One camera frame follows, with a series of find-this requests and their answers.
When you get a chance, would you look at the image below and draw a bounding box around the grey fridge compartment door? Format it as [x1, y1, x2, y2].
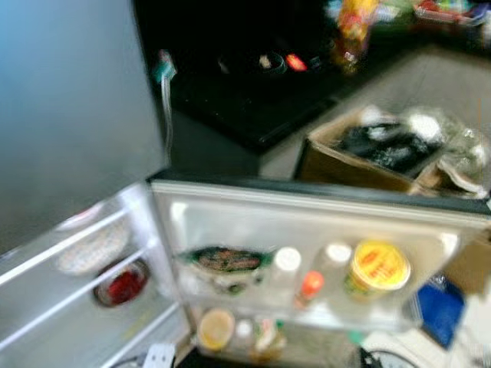
[150, 178, 491, 361]

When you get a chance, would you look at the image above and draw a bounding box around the white patterned plate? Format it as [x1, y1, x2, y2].
[55, 221, 131, 275]

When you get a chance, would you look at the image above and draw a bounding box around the grey fridge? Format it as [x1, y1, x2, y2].
[0, 0, 491, 368]

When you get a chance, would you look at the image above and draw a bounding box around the plain cardboard box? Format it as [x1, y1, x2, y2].
[443, 230, 491, 296]

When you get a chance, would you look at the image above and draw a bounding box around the cardboard box with black bag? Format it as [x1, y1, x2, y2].
[294, 105, 491, 196]

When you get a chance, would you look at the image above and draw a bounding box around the blue plastic bin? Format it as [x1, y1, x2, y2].
[418, 278, 465, 350]

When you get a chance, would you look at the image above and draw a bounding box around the yellow plastic tub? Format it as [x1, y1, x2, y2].
[344, 239, 412, 300]

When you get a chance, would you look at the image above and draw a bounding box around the clear jar white lid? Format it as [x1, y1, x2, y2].
[318, 242, 354, 300]

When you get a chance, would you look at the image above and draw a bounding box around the tray of colourful items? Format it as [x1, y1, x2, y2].
[414, 0, 491, 28]

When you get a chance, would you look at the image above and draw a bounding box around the green bowl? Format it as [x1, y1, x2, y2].
[376, 0, 419, 20]

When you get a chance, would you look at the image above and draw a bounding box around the orange capped small bottle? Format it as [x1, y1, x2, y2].
[294, 270, 325, 310]

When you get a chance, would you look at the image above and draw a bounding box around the white capped bottle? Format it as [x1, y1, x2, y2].
[265, 247, 302, 304]

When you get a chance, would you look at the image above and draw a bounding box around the black cooktop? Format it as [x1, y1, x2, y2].
[134, 0, 430, 154]

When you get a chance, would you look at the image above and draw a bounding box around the yellow oil bottle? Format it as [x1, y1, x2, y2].
[253, 318, 286, 361]

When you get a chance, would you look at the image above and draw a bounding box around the green snack bag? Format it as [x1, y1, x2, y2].
[175, 245, 275, 296]

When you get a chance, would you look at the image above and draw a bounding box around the small bottle blue label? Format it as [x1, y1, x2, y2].
[232, 318, 255, 353]

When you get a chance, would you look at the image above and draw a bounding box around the steel bowl red food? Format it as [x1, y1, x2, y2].
[94, 258, 151, 308]

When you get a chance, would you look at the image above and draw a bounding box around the white bowl pink food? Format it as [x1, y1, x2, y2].
[58, 203, 104, 231]

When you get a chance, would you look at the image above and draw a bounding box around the grey freezer door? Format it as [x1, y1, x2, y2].
[0, 0, 170, 258]

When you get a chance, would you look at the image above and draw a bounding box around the white cable teal plug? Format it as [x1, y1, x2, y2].
[156, 50, 179, 166]

